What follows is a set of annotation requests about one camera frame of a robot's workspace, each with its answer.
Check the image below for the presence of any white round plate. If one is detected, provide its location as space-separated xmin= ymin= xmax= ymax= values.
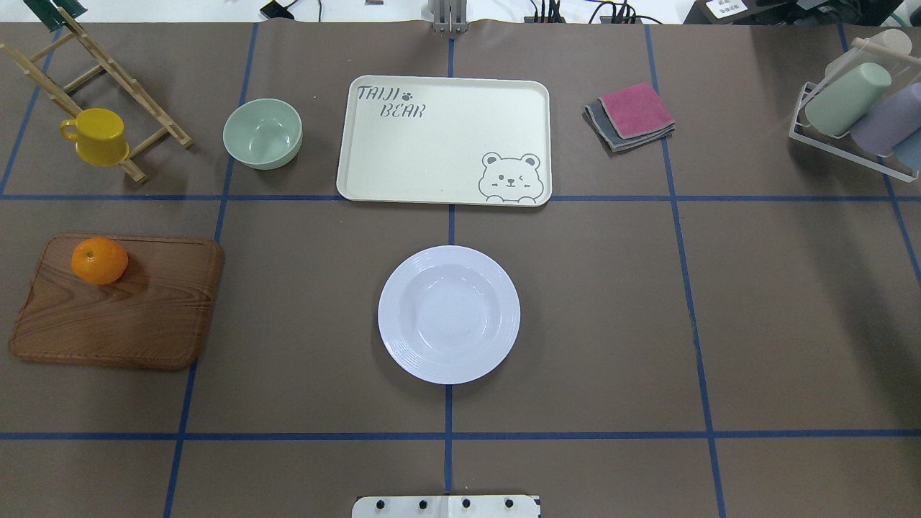
xmin=377 ymin=245 xmax=521 ymax=386

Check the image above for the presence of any orange fruit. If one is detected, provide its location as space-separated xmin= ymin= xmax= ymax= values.
xmin=71 ymin=237 xmax=130 ymax=286

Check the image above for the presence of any cream bear tray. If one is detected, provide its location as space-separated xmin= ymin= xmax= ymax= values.
xmin=336 ymin=75 xmax=553 ymax=207

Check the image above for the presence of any grey cloth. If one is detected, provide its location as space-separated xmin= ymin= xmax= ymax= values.
xmin=584 ymin=99 xmax=675 ymax=153

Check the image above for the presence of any green bowl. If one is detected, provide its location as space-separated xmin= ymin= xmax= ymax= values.
xmin=222 ymin=98 xmax=304 ymax=171

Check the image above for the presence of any wooden cutting board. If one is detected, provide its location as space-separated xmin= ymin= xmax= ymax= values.
xmin=9 ymin=232 xmax=224 ymax=371

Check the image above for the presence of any yellow mug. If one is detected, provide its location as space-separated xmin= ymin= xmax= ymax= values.
xmin=59 ymin=108 xmax=130 ymax=167

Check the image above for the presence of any green cup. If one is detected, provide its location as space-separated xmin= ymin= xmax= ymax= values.
xmin=804 ymin=63 xmax=891 ymax=137

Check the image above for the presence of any wooden drying rack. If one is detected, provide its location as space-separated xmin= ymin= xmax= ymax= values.
xmin=2 ymin=1 xmax=193 ymax=184

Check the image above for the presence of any purple cup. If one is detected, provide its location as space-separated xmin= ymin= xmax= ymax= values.
xmin=849 ymin=82 xmax=920 ymax=156

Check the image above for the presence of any blue cup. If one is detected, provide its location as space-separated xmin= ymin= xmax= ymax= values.
xmin=894 ymin=129 xmax=921 ymax=171

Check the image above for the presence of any beige cup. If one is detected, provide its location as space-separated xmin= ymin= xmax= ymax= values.
xmin=825 ymin=29 xmax=912 ymax=78

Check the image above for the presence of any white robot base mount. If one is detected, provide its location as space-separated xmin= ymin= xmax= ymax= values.
xmin=351 ymin=494 xmax=542 ymax=517

